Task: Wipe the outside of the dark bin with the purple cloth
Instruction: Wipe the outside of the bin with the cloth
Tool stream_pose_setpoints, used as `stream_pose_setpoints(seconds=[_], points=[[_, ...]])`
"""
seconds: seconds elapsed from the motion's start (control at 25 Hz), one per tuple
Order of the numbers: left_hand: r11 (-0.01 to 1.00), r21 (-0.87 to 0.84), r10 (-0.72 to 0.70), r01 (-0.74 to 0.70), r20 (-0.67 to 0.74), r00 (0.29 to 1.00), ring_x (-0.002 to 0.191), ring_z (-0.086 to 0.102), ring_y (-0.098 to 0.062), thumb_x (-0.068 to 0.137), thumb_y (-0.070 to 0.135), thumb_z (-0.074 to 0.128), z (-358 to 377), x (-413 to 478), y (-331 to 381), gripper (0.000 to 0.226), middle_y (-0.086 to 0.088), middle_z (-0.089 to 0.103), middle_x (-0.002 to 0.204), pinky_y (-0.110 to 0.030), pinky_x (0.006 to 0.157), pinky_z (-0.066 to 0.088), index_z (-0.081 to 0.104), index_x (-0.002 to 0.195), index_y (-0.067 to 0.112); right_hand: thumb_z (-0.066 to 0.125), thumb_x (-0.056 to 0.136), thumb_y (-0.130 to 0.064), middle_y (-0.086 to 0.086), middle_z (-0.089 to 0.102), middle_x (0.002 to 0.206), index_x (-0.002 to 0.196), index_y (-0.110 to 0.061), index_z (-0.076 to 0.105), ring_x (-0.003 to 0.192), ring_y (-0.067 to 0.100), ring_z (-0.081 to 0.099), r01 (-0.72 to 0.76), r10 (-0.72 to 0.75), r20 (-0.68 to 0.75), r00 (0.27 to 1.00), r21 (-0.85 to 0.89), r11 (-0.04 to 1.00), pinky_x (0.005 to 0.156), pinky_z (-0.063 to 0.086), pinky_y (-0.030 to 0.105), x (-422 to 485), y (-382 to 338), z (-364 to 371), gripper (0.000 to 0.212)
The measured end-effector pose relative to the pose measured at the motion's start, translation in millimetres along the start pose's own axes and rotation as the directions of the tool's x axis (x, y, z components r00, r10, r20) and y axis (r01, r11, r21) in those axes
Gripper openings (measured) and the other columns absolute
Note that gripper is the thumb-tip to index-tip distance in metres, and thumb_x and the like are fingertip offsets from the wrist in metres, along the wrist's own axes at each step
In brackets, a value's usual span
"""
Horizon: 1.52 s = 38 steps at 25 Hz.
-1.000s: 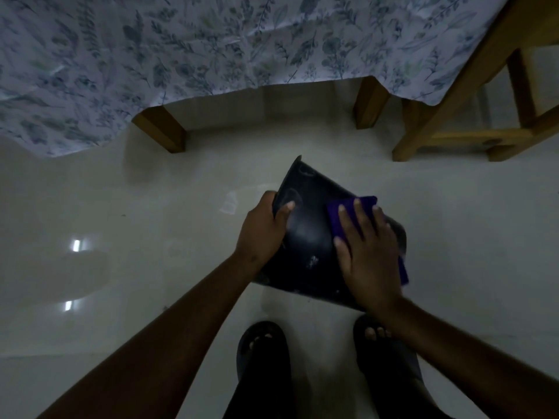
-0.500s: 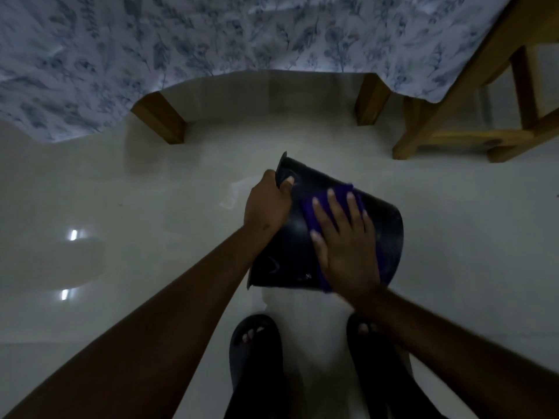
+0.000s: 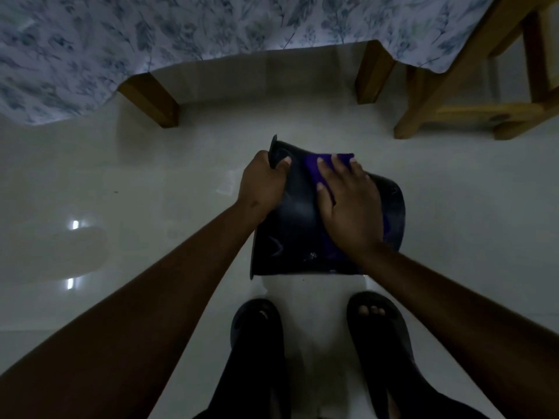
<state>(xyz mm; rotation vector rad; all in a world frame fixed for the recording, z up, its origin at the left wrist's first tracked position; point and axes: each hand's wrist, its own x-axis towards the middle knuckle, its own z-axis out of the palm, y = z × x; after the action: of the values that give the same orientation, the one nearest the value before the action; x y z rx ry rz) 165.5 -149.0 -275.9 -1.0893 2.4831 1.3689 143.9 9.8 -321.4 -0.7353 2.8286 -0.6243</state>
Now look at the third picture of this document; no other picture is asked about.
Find black right sandal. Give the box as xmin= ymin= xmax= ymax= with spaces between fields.
xmin=347 ymin=291 xmax=422 ymax=404

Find black sandal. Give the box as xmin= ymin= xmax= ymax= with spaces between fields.
xmin=347 ymin=291 xmax=422 ymax=404
xmin=230 ymin=298 xmax=285 ymax=391

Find wooden table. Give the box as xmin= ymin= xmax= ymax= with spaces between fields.
xmin=117 ymin=39 xmax=397 ymax=129

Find person's left forearm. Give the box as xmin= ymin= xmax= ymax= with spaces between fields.
xmin=0 ymin=200 xmax=268 ymax=419

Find person's right hand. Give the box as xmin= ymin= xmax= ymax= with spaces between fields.
xmin=315 ymin=155 xmax=386 ymax=259

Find person's right forearm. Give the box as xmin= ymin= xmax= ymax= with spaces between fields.
xmin=349 ymin=243 xmax=559 ymax=419

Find black plastic bucket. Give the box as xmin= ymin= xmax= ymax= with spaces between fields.
xmin=249 ymin=134 xmax=406 ymax=280

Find floral white tablecloth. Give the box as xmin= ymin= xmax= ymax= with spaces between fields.
xmin=0 ymin=0 xmax=499 ymax=126

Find person's left hand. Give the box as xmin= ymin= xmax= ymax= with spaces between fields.
xmin=237 ymin=150 xmax=292 ymax=223

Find wooden stool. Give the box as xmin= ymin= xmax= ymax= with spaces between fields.
xmin=393 ymin=0 xmax=559 ymax=141

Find black left sandal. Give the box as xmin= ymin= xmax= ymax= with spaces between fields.
xmin=230 ymin=298 xmax=285 ymax=391

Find purple cleaning cloth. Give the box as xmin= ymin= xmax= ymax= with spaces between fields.
xmin=304 ymin=153 xmax=390 ymax=274

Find black trousers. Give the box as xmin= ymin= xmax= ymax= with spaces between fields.
xmin=192 ymin=345 xmax=492 ymax=419

